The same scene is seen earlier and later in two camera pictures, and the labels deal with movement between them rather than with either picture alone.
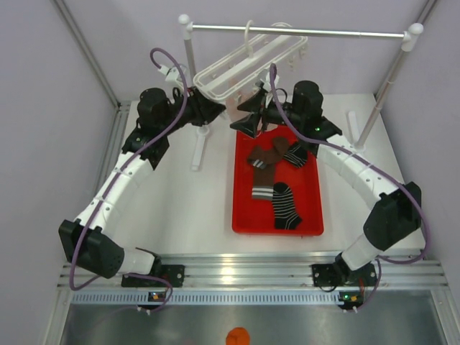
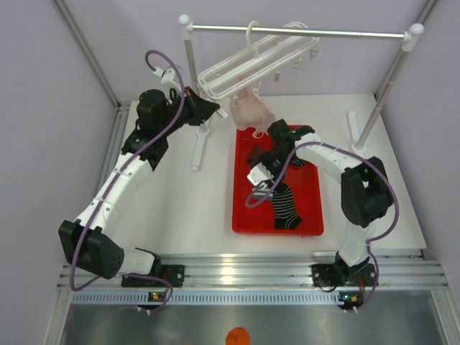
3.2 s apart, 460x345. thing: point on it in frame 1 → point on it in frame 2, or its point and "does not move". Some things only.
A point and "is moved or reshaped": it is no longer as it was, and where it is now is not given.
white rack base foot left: [202, 131] does not move
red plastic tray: [252, 216] does not move
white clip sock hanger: [279, 47] is moved or reshaped
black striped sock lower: [286, 217] does not move
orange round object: [238, 336] does not move
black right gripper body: [271, 112] → [274, 163]
